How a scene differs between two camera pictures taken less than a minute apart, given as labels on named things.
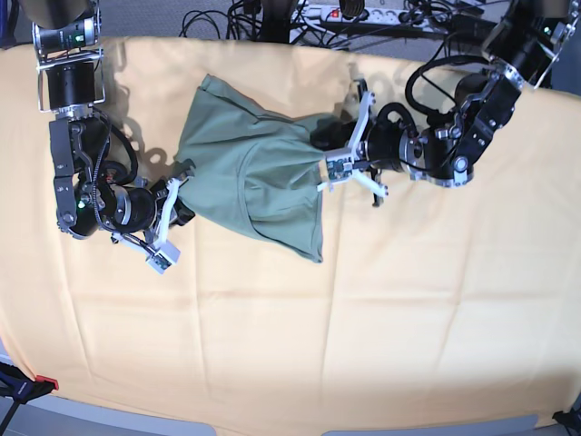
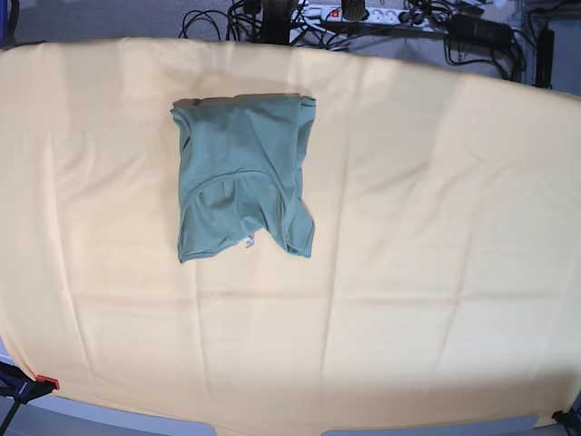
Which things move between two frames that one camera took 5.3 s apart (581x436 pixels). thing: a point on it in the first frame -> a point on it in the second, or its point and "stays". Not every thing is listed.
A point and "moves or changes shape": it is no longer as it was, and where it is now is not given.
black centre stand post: x=276 y=21 stays
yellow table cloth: x=428 y=307 stays
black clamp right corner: x=571 y=420 stays
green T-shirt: x=247 y=167 moves or changes shape
